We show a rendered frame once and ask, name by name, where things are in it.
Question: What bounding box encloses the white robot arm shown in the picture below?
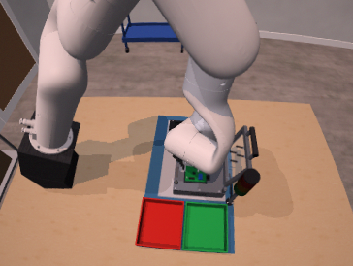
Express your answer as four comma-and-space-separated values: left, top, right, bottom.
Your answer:
19, 0, 260, 174

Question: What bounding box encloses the red open bin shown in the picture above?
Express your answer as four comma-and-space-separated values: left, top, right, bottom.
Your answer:
135, 197, 184, 250

